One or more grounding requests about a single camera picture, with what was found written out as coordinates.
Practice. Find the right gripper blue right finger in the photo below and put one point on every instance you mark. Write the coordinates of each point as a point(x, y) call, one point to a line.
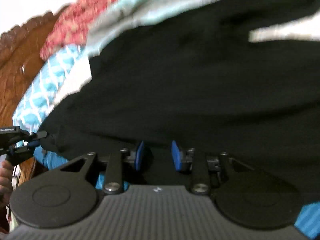
point(176, 155)

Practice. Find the teal white patterned pillow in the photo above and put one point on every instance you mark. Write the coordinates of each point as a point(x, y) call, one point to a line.
point(37, 100)

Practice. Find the person's left hand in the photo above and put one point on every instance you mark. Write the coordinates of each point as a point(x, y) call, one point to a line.
point(5, 181)

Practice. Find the red floral patchwork quilt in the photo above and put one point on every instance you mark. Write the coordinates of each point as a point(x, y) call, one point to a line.
point(73, 24)

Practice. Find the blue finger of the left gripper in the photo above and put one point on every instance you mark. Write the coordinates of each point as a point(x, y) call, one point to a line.
point(33, 144)
point(38, 135)

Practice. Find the carved wooden headboard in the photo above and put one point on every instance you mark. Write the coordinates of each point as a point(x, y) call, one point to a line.
point(20, 60)

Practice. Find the patterned teal beige bedsheet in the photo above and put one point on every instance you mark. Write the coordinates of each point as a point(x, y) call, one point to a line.
point(161, 207)

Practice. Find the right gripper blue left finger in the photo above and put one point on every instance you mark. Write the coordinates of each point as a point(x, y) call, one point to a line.
point(139, 153)

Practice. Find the black pants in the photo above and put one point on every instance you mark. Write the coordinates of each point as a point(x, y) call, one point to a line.
point(197, 79)

